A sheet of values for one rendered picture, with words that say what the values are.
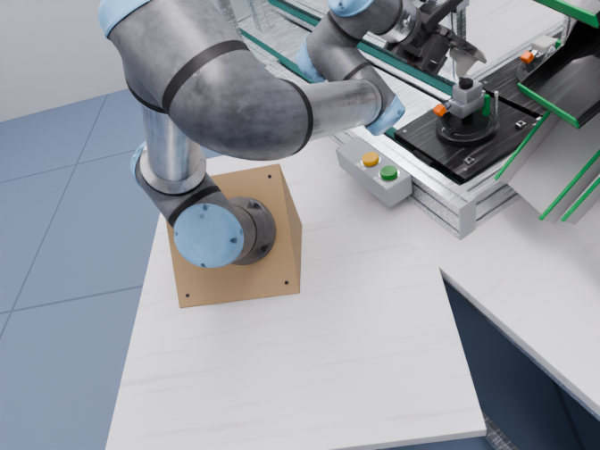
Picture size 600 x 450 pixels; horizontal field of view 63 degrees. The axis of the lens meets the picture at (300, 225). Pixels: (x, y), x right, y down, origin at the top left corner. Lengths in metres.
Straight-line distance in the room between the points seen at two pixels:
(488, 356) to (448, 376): 0.99
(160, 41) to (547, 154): 0.73
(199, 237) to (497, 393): 1.28
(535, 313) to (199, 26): 0.77
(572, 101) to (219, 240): 0.62
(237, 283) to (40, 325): 1.78
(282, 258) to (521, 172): 0.51
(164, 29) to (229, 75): 0.08
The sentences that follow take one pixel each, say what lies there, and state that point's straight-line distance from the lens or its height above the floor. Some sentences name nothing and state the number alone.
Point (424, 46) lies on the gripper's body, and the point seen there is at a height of 1.24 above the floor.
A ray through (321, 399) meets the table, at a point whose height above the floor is 0.86.
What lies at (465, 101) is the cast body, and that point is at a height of 1.06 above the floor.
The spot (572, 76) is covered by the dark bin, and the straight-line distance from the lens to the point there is 0.92.
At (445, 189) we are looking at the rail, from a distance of 1.08.
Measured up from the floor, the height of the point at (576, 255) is 0.86.
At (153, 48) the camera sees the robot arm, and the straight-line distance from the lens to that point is 0.55.
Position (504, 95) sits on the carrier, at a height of 0.97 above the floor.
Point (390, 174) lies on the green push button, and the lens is 1.11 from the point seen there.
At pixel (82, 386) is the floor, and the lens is 2.41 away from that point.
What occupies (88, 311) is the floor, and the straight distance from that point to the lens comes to 2.65.
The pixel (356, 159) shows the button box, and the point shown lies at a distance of 1.19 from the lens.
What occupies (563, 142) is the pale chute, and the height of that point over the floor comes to 1.07.
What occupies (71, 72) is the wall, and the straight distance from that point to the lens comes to 4.42.
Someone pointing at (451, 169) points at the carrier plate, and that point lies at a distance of 1.11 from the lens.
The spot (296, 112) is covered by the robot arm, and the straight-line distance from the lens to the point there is 0.56.
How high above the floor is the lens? 1.72
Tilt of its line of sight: 45 degrees down
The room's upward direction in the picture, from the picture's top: 21 degrees counter-clockwise
